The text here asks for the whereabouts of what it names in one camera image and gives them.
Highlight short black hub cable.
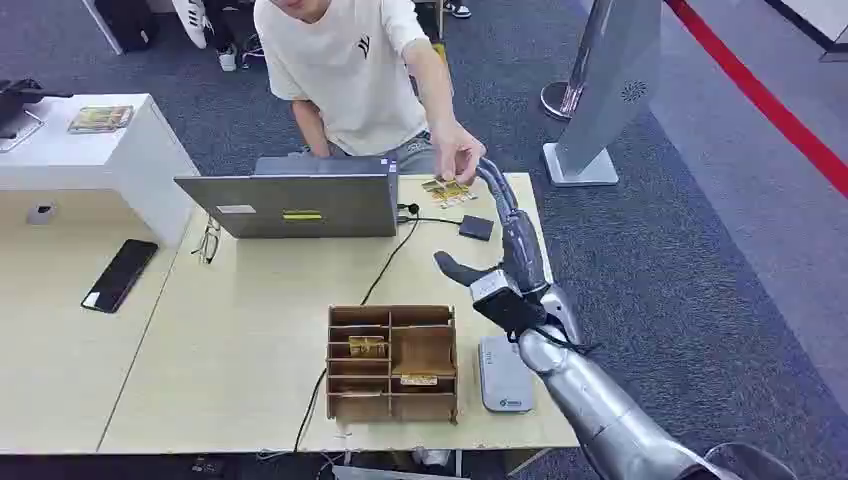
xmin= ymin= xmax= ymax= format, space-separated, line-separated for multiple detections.
xmin=397 ymin=214 xmax=462 ymax=227

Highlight black bag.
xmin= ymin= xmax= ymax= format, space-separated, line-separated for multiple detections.
xmin=93 ymin=0 xmax=161 ymax=54

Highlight white cabinet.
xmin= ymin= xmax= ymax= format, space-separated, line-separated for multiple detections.
xmin=0 ymin=93 xmax=201 ymax=249

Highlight small black hub box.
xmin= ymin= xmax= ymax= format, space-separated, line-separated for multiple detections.
xmin=458 ymin=214 xmax=496 ymax=242

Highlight white striped sneaker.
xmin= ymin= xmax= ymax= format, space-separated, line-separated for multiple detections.
xmin=172 ymin=0 xmax=212 ymax=50

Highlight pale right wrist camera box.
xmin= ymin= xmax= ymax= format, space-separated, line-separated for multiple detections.
xmin=468 ymin=269 xmax=549 ymax=338

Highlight white furniture leg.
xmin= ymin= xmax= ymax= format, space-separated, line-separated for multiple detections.
xmin=81 ymin=0 xmax=125 ymax=56

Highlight dark rounded robot shell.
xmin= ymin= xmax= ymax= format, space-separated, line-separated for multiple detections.
xmin=704 ymin=441 xmax=800 ymax=480

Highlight person's left hand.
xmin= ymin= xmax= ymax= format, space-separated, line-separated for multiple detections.
xmin=430 ymin=121 xmax=487 ymax=187

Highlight clear flat tray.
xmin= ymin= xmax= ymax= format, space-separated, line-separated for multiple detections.
xmin=0 ymin=109 xmax=46 ymax=154

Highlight grey slanted kiosk stand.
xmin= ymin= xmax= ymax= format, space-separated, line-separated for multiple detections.
xmin=542 ymin=0 xmax=664 ymax=188

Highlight chrome stanchion with round base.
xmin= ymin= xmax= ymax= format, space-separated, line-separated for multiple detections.
xmin=539 ymin=13 xmax=601 ymax=123

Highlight grey card reader device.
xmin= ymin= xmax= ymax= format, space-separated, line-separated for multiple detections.
xmin=478 ymin=335 xmax=537 ymax=415

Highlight grey laptop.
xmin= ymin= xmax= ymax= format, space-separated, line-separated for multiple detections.
xmin=174 ymin=155 xmax=401 ymax=240

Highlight gold printed cards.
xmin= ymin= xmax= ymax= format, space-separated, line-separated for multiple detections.
xmin=421 ymin=177 xmax=478 ymax=210

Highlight boxed card pack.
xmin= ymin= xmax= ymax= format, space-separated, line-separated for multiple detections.
xmin=66 ymin=105 xmax=135 ymax=135

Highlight black smartphone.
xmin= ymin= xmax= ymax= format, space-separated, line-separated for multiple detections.
xmin=80 ymin=239 xmax=160 ymax=315

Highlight long black cable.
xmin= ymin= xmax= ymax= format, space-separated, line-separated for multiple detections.
xmin=293 ymin=203 xmax=422 ymax=454

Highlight person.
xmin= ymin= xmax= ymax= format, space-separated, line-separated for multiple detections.
xmin=253 ymin=0 xmax=487 ymax=187

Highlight black device with handle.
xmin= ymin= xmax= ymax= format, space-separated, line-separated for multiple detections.
xmin=0 ymin=78 xmax=75 ymax=140

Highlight wooden compartment card box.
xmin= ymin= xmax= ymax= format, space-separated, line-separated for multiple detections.
xmin=325 ymin=304 xmax=460 ymax=425

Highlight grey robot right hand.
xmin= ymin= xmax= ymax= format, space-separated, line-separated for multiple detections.
xmin=434 ymin=158 xmax=552 ymax=297

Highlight red floor tape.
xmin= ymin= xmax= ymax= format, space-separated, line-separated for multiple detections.
xmin=663 ymin=0 xmax=848 ymax=200

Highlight gold card stack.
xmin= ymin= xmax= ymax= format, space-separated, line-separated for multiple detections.
xmin=348 ymin=335 xmax=388 ymax=359

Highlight black-rimmed eyeglasses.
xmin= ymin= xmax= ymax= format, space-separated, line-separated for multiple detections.
xmin=191 ymin=215 xmax=223 ymax=266

